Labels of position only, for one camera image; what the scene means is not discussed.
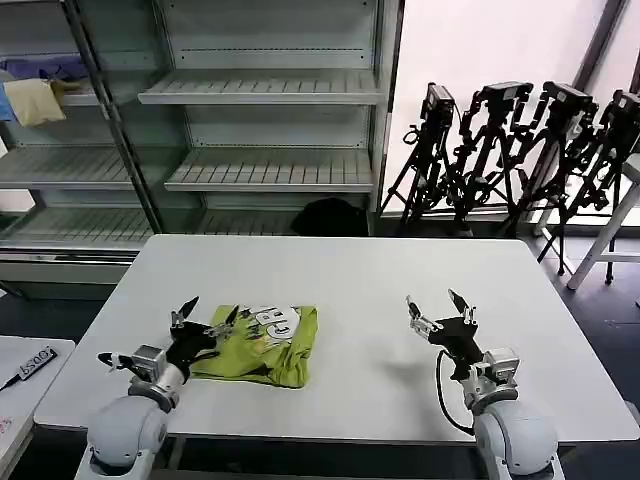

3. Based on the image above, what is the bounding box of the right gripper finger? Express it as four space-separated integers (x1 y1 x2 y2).
404 294 444 342
447 287 478 327

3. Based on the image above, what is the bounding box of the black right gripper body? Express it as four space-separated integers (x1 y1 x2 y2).
427 315 486 381

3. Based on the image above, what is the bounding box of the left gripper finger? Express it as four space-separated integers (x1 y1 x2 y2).
202 305 241 342
169 295 201 331

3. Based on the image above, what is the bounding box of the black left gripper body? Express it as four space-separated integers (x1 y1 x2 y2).
164 321 222 382

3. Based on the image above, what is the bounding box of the green printed t-shirt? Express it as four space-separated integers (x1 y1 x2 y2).
189 302 321 391

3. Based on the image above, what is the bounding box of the black label plate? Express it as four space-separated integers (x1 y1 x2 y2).
18 344 59 377

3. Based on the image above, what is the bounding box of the glass-fronted shelf with clothes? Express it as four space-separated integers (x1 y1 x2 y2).
0 0 169 301

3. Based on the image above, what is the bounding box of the grey open metal shelf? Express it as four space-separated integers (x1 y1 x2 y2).
137 0 404 237

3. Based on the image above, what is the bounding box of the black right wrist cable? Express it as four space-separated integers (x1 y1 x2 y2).
434 348 477 434

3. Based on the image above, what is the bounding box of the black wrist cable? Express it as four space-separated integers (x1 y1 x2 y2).
96 351 136 376
434 348 477 434

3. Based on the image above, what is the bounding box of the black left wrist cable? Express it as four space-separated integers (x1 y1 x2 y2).
96 351 136 376

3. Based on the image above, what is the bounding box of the white table frame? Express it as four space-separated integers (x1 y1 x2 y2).
566 152 640 292

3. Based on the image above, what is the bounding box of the black tripod with camera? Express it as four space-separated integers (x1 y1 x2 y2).
537 89 640 287
499 79 601 277
398 82 476 237
449 79 539 237

